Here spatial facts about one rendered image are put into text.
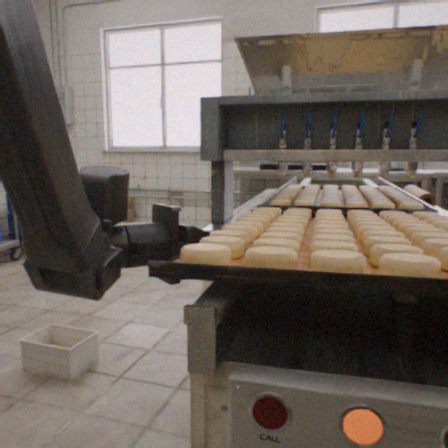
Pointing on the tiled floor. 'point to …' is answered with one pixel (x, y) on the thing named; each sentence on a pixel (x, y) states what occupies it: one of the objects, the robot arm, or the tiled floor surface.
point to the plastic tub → (59, 351)
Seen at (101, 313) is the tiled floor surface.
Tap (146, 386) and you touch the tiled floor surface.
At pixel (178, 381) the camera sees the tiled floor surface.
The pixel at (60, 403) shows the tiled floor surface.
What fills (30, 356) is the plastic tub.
